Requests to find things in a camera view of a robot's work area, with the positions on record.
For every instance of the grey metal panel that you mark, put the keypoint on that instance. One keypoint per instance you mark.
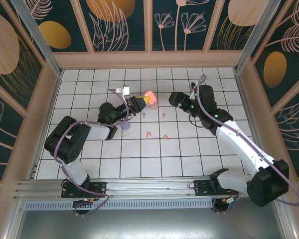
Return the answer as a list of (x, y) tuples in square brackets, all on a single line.
[(149, 224)]

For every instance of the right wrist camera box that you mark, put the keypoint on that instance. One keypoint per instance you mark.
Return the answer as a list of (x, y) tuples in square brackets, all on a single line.
[(194, 85)]

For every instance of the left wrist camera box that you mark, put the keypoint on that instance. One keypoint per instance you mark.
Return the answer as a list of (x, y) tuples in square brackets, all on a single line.
[(125, 90)]

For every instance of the light pink round earbud case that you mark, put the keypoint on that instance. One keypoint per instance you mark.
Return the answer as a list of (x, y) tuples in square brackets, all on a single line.
[(153, 106)]

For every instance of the aluminium frame post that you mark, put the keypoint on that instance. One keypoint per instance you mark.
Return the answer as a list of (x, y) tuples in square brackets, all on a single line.
[(41, 42), (255, 37)]

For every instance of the coral earbud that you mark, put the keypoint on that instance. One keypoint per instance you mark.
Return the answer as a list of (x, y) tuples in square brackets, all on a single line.
[(148, 134), (166, 137)]

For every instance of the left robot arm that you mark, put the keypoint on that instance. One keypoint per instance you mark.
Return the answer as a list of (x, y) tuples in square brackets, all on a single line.
[(64, 142)]

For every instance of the aluminium side rail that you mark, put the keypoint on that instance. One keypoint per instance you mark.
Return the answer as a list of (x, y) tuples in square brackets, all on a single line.
[(245, 99)]

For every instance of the coral square earbud case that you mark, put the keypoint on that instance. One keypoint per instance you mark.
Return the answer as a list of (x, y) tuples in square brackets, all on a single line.
[(150, 97)]

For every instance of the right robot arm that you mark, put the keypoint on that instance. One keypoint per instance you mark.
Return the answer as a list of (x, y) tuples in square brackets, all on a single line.
[(241, 147)]

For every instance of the aluminium mounting rail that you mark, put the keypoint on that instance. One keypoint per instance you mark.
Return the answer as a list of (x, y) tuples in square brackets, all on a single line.
[(149, 186)]

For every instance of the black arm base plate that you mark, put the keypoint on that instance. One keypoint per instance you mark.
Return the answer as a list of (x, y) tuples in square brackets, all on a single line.
[(99, 189), (201, 189)]

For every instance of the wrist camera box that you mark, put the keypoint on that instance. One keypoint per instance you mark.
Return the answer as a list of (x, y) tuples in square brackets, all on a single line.
[(194, 85), (125, 90)]

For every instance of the purple round earbud case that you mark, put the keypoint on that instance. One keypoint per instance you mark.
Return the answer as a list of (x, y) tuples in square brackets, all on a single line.
[(126, 126)]

